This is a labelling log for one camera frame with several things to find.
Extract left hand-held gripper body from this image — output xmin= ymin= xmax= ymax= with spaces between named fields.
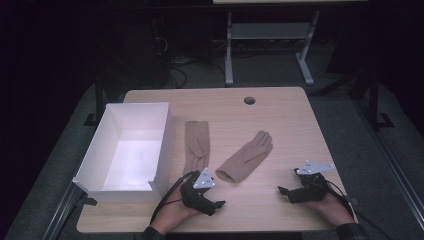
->
xmin=179 ymin=167 xmax=218 ymax=217

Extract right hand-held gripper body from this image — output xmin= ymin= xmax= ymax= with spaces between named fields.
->
xmin=287 ymin=160 xmax=335 ymax=205

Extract short beige glove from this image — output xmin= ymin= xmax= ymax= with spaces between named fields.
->
xmin=215 ymin=130 xmax=274 ymax=184

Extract long beige glove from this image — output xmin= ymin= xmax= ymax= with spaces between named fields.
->
xmin=182 ymin=120 xmax=212 ymax=176

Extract white box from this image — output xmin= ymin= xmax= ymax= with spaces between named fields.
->
xmin=72 ymin=101 xmax=175 ymax=203

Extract person's left hand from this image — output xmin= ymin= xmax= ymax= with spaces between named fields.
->
xmin=158 ymin=185 xmax=202 ymax=236

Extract person's right hand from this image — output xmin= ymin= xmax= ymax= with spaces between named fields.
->
xmin=304 ymin=193 xmax=356 ymax=228

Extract black metal stand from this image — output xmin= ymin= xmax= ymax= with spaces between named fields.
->
xmin=366 ymin=71 xmax=396 ymax=130
xmin=82 ymin=74 xmax=108 ymax=128

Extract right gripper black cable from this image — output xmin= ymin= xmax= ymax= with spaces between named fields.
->
xmin=324 ymin=179 xmax=396 ymax=240

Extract aluminium floor rail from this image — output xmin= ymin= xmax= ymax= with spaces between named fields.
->
xmin=353 ymin=98 xmax=424 ymax=232
xmin=41 ymin=181 xmax=88 ymax=240

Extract black floor cables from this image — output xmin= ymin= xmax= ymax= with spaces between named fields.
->
xmin=164 ymin=54 xmax=228 ymax=90

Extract grey metal table frame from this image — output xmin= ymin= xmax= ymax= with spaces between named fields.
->
xmin=213 ymin=0 xmax=368 ymax=88

